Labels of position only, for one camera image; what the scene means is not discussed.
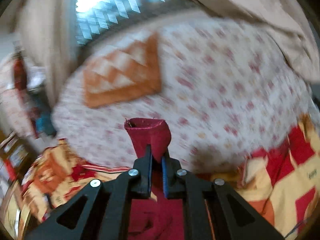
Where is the dark red garment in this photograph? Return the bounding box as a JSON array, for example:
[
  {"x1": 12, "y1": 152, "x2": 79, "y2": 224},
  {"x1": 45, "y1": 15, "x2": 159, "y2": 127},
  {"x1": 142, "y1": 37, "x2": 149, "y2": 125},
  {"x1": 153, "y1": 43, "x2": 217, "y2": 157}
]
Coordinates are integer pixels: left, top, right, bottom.
[{"x1": 124, "y1": 118, "x2": 184, "y2": 240}]

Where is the red cream orange love blanket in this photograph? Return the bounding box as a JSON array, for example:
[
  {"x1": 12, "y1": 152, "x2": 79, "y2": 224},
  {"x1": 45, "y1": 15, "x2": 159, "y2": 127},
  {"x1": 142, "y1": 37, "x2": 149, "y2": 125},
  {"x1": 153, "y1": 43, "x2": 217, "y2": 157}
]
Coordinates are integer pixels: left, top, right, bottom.
[{"x1": 22, "y1": 114, "x2": 319, "y2": 239}]

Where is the blue bag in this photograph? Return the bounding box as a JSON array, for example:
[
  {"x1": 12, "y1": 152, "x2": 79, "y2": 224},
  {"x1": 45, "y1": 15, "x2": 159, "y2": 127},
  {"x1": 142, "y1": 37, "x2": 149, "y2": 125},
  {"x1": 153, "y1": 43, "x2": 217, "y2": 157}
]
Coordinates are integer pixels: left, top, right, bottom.
[{"x1": 35, "y1": 112, "x2": 57, "y2": 137}]

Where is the white floral bedsheet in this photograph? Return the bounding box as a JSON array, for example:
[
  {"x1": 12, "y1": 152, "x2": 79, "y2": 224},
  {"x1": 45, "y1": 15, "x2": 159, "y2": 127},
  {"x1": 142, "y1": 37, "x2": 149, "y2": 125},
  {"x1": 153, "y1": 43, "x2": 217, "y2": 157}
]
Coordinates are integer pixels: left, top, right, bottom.
[{"x1": 52, "y1": 19, "x2": 312, "y2": 172}]

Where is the orange checkered pillow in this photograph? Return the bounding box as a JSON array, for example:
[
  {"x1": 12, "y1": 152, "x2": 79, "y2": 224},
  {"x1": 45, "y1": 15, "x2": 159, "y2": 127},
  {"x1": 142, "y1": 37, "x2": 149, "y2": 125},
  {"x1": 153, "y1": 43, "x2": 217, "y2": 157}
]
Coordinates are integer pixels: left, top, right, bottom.
[{"x1": 82, "y1": 32, "x2": 162, "y2": 108}]

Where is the beige curtain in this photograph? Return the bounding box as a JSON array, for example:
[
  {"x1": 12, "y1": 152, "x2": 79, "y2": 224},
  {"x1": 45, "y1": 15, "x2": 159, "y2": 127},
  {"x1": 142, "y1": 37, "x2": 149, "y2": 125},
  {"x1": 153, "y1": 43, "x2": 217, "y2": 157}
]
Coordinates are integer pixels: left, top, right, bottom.
[{"x1": 198, "y1": 0, "x2": 319, "y2": 83}]

